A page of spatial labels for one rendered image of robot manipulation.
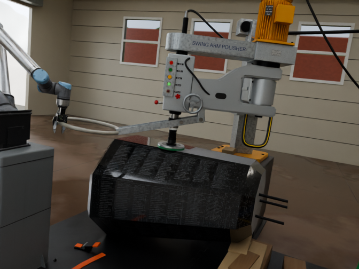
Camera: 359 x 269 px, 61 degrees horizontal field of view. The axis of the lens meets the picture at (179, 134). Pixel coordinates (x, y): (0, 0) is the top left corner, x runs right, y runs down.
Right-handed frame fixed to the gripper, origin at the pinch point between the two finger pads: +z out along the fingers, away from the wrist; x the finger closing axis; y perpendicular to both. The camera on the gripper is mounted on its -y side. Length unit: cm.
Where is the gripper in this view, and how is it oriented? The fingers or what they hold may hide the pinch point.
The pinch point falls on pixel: (58, 131)
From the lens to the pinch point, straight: 245.6
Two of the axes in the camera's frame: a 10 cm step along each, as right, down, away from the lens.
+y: 5.2, 2.2, -8.2
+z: -1.8, 9.7, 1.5
